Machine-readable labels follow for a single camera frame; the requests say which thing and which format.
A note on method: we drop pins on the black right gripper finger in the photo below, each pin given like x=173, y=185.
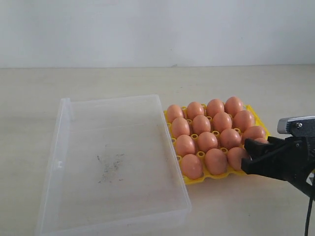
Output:
x=276, y=148
x=267, y=167

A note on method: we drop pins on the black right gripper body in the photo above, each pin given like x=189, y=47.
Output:
x=302, y=162

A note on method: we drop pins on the brown egg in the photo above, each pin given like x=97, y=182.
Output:
x=262, y=140
x=233, y=105
x=235, y=156
x=229, y=138
x=243, y=120
x=201, y=124
x=174, y=111
x=179, y=127
x=214, y=106
x=254, y=132
x=191, y=166
x=222, y=121
x=194, y=109
x=216, y=161
x=185, y=145
x=207, y=141

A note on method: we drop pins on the yellow plastic egg tray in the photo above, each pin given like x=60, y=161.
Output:
x=201, y=154

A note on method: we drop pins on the clear plastic container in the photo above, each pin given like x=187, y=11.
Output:
x=112, y=171

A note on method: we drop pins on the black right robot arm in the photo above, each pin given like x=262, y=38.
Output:
x=291, y=159

